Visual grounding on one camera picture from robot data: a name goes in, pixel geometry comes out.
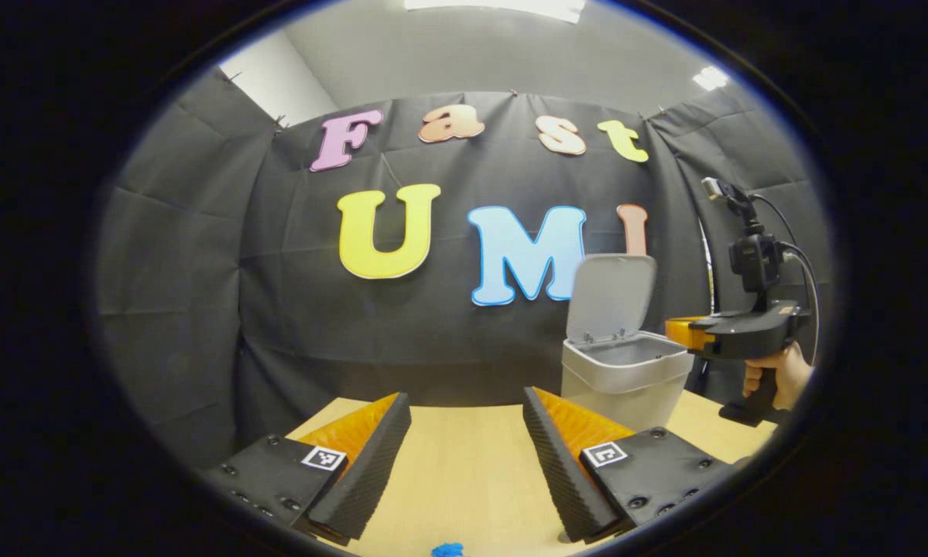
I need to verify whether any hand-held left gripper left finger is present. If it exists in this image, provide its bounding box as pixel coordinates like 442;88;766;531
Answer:
200;392;413;547

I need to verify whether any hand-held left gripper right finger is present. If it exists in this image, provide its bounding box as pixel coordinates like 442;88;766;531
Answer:
522;387;743;544

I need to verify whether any white desktop garbage bin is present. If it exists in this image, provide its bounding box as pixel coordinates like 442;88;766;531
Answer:
561;254;695;432

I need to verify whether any wooden desktop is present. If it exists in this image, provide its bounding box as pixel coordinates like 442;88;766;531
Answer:
286;391;778;557

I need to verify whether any black backdrop cloth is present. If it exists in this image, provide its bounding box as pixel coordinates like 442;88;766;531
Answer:
96;66;832;469

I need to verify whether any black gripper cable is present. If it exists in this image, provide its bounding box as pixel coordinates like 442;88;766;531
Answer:
750;193;822;364

